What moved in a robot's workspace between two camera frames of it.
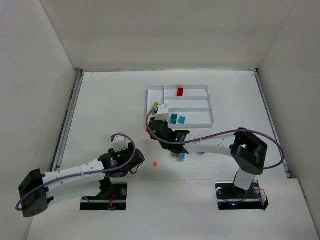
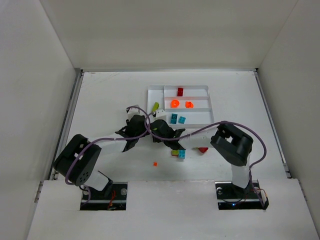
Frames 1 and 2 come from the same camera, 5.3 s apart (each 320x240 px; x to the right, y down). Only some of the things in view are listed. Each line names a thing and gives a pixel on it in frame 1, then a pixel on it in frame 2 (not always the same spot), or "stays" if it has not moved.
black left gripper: [131, 155] to [139, 122]
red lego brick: [180, 92] stays
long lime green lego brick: [155, 104] stays
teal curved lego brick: [174, 117] stays
